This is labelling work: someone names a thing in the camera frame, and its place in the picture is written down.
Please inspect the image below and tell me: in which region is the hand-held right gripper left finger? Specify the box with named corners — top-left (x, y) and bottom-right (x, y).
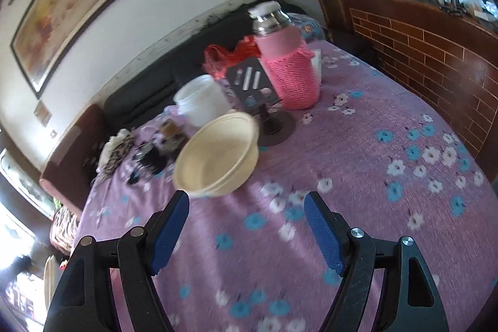
top-left (43, 190), bottom-right (190, 332)

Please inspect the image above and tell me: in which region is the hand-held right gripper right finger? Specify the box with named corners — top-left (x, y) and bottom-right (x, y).
top-left (303, 191), bottom-right (450, 332)

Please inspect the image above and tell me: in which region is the cream plastic bowl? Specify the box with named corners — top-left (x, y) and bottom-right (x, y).
top-left (177, 122), bottom-right (260, 199)
top-left (173, 111), bottom-right (258, 194)

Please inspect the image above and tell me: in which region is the black power adapter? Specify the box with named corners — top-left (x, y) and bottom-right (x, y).
top-left (132, 143), bottom-right (169, 175)

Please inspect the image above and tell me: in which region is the leopard print cloth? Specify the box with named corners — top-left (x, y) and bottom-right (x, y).
top-left (98, 132), bottom-right (136, 179)

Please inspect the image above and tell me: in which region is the purple floral tablecloth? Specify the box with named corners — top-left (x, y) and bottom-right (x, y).
top-left (72, 38), bottom-right (498, 332)

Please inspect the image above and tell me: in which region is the brown capped small bottle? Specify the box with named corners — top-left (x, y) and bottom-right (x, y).
top-left (160, 118), bottom-right (183, 138)

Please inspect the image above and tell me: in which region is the white cloth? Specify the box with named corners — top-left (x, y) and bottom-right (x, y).
top-left (108, 128), bottom-right (131, 146)

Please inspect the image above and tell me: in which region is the brown patterned blanket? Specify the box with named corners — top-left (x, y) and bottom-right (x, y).
top-left (50, 208), bottom-right (80, 253)

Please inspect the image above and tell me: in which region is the black phone stand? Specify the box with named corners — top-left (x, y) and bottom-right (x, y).
top-left (225, 57), bottom-right (297, 148)

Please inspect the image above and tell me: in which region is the brown armchair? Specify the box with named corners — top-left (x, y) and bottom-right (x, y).
top-left (39, 104), bottom-right (107, 218)

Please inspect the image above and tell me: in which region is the black sofa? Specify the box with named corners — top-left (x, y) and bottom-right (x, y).
top-left (102, 0), bottom-right (312, 123)

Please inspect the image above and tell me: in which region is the glass panelled wooden door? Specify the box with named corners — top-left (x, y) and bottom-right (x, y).
top-left (0, 133), bottom-right (57, 224)

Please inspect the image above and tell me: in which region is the red plastic bag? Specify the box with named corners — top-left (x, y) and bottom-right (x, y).
top-left (202, 37), bottom-right (262, 81)

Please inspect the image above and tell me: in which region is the wooden window sill ledge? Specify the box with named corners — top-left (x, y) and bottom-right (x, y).
top-left (338, 0), bottom-right (498, 30)

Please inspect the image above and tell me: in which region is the brown wall plaque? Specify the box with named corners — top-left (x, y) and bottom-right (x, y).
top-left (34, 101), bottom-right (53, 128)

